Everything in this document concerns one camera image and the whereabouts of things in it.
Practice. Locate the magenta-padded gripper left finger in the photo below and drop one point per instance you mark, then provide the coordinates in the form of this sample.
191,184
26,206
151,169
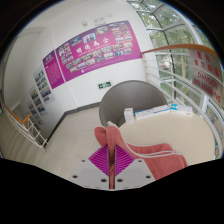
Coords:
100,163

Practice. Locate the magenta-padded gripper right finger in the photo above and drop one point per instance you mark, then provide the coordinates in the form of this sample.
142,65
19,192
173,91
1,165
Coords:
123,163

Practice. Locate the pink towel with white edge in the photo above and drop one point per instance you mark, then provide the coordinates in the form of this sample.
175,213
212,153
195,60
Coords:
166,163

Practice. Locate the small upright white box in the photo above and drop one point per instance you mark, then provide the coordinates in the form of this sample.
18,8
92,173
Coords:
129,116

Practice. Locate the grey round-backed chair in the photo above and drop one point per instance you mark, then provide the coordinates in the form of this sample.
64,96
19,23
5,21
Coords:
133,98

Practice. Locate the white stair railing orange handrail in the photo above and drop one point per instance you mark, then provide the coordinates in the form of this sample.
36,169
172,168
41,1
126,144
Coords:
33,133

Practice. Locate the green exit sign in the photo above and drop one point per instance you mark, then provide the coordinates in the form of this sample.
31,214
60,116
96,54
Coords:
104,85

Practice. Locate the flat white and blue box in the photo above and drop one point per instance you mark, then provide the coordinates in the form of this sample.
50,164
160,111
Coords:
181,110

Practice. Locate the small magenta text poster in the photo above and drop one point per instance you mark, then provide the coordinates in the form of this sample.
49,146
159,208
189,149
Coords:
53,70

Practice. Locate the large magenta photo poster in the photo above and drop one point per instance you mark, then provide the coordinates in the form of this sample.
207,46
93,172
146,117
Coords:
100,50

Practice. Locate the white warning sign red letters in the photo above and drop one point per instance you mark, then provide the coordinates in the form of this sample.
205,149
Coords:
206,78

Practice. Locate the curved white railing orange handrail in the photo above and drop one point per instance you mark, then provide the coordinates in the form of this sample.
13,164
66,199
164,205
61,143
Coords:
173,47

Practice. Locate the white photo wall panel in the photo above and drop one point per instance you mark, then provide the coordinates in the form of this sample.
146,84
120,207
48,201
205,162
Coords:
43,85
36,101

